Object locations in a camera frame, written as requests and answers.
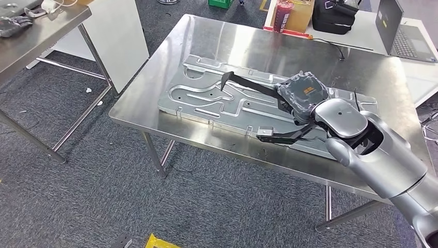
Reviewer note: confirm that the brown cardboard box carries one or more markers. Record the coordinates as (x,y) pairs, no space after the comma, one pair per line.
(302,17)

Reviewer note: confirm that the black plastic panel part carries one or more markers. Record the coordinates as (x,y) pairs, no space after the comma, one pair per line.
(253,85)

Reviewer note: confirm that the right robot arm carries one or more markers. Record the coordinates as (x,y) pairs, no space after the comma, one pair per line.
(386,161)

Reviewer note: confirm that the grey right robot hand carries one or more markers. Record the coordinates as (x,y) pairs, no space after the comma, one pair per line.
(304,92)

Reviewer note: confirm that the plastic-wrapped spare robot hand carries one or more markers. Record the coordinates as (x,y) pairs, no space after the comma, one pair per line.
(15,26)

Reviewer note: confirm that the black left camera bracket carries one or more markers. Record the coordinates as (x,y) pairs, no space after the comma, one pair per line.
(121,243)

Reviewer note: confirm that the red drink cup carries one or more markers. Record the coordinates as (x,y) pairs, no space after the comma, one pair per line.
(282,15)

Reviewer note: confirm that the flat red folder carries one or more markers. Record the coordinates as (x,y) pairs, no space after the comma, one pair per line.
(287,32)

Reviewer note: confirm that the black right camera bracket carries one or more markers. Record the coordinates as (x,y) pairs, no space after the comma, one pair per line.
(284,138)

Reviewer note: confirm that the stainless steel side table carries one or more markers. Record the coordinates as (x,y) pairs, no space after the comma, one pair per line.
(44,37)

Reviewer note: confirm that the stainless steel workbench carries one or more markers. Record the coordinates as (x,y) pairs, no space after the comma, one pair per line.
(239,37)

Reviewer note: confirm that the black bag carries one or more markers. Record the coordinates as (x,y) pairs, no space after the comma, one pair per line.
(333,17)

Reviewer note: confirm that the stamped silver metal plate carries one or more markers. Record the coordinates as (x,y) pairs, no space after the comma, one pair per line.
(205,102)

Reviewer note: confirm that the chrome stanchion base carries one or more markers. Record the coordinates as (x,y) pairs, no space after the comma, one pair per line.
(168,1)

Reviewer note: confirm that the black camera bracket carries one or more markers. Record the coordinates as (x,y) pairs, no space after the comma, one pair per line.
(284,138)
(121,243)

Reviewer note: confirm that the dark grey laptop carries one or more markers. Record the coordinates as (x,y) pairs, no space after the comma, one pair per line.
(410,41)

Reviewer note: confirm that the white cabinet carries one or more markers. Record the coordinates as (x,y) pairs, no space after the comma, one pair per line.
(119,41)

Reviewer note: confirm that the green plastic crate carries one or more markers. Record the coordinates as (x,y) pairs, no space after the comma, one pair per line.
(220,3)

